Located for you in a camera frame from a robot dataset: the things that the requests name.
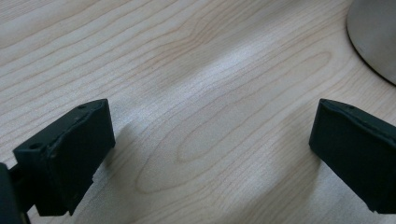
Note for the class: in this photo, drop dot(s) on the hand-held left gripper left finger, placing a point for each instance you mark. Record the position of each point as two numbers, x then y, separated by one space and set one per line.
67 158

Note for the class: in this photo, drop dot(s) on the round grey metal base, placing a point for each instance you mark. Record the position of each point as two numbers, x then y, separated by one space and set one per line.
375 31

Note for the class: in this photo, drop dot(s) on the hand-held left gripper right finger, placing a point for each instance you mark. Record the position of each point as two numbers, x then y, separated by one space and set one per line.
355 149

